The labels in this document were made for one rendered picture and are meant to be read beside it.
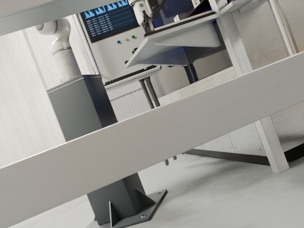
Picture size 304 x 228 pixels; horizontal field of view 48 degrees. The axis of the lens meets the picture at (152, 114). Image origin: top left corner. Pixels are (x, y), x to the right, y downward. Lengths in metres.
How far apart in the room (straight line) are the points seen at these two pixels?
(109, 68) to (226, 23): 1.14
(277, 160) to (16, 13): 1.46
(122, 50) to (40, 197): 2.03
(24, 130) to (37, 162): 6.13
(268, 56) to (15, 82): 5.59
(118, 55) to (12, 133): 4.67
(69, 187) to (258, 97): 0.50
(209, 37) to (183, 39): 0.15
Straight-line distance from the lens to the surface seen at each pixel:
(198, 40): 1.84
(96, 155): 0.76
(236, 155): 2.34
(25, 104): 6.81
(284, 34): 1.71
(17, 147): 7.05
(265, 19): 1.94
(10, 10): 0.79
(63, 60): 2.06
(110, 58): 2.67
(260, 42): 1.88
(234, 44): 1.81
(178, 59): 2.32
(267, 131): 1.83
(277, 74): 0.92
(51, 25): 2.09
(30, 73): 6.55
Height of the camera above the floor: 0.56
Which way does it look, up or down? 1 degrees down
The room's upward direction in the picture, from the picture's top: 21 degrees counter-clockwise
